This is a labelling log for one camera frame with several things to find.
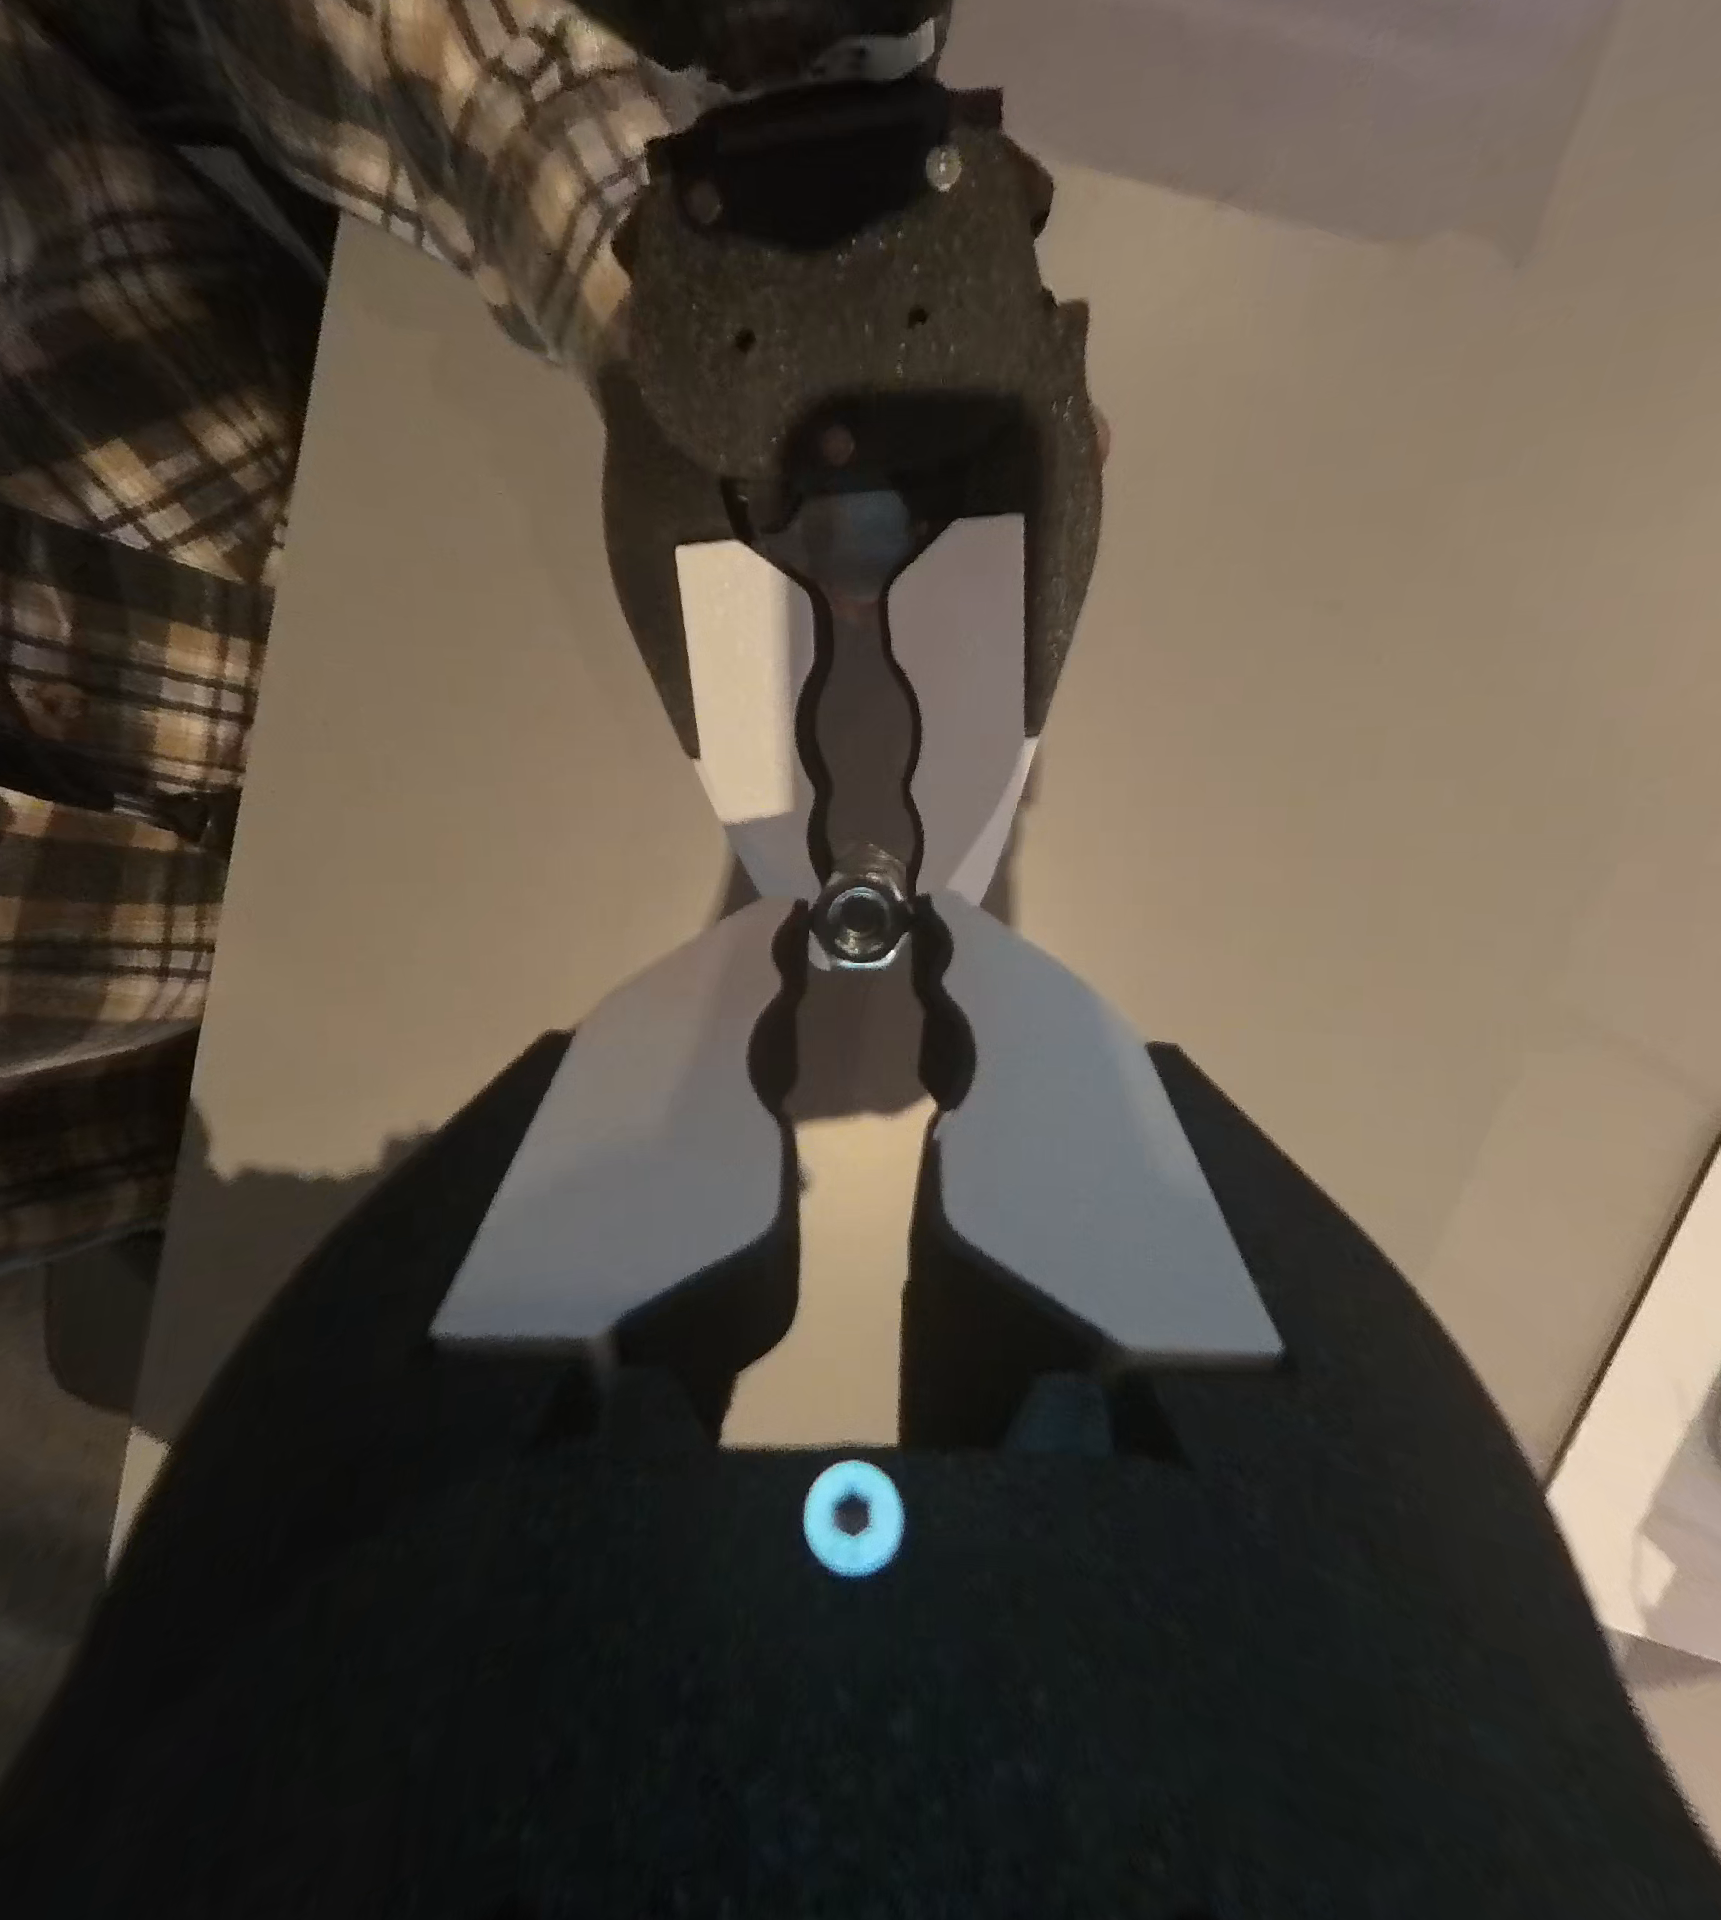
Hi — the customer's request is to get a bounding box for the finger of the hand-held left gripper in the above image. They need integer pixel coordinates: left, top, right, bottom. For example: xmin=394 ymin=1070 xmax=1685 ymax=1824
xmin=676 ymin=531 xmax=847 ymax=905
xmin=879 ymin=514 xmax=1039 ymax=902

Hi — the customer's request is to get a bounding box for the person's left forearm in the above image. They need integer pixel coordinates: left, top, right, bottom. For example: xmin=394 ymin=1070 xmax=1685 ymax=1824
xmin=394 ymin=0 xmax=742 ymax=370

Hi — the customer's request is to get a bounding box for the white metal stand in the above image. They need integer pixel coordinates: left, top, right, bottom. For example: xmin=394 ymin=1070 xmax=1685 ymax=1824
xmin=1543 ymin=1093 xmax=1721 ymax=1690

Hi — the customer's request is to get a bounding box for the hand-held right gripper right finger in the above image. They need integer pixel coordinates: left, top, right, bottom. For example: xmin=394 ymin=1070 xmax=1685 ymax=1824
xmin=908 ymin=891 xmax=1285 ymax=1370

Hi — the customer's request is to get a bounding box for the person's plaid shirt torso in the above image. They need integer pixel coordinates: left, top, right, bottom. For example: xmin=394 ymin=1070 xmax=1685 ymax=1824
xmin=0 ymin=0 xmax=352 ymax=1291

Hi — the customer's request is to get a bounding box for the silver hex nut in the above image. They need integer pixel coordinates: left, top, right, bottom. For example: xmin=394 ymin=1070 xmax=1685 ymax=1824
xmin=804 ymin=873 xmax=910 ymax=971

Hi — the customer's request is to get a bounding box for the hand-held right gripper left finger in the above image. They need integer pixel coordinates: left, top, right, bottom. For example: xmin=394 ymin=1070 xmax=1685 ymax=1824
xmin=429 ymin=893 xmax=809 ymax=1367

